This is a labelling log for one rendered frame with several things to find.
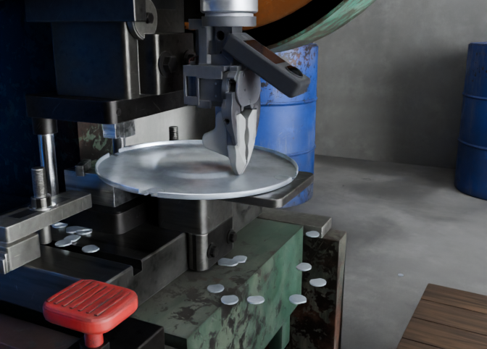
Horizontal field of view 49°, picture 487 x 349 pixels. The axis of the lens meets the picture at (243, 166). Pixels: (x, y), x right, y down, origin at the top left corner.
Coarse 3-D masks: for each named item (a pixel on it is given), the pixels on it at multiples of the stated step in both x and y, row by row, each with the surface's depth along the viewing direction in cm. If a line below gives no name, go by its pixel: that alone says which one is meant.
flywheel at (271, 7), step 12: (264, 0) 102; (276, 0) 101; (288, 0) 100; (300, 0) 99; (312, 0) 99; (324, 0) 103; (264, 12) 103; (276, 12) 102; (288, 12) 101; (300, 12) 103; (312, 12) 109; (264, 24) 104; (276, 24) 107
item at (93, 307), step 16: (64, 288) 48; (80, 288) 48; (96, 288) 48; (112, 288) 48; (48, 304) 45; (64, 304) 45; (80, 304) 45; (96, 304) 45; (112, 304) 45; (128, 304) 46; (48, 320) 45; (64, 320) 44; (80, 320) 43; (96, 320) 43; (112, 320) 44; (96, 336) 47
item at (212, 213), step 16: (304, 176) 76; (272, 192) 69; (288, 192) 69; (160, 208) 77; (176, 208) 75; (192, 208) 74; (208, 208) 75; (224, 208) 79; (272, 208) 66; (160, 224) 77; (176, 224) 76; (192, 224) 75; (208, 224) 75; (224, 224) 80; (192, 240) 75; (208, 240) 76; (224, 240) 80; (192, 256) 76; (208, 256) 76
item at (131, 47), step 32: (160, 0) 75; (64, 32) 73; (96, 32) 71; (128, 32) 70; (160, 32) 76; (64, 64) 75; (96, 64) 72; (128, 64) 71; (160, 64) 72; (96, 96) 74; (128, 96) 72
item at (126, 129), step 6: (132, 120) 82; (108, 126) 80; (114, 126) 80; (120, 126) 81; (126, 126) 81; (132, 126) 82; (108, 132) 81; (114, 132) 80; (120, 132) 81; (126, 132) 81; (132, 132) 83
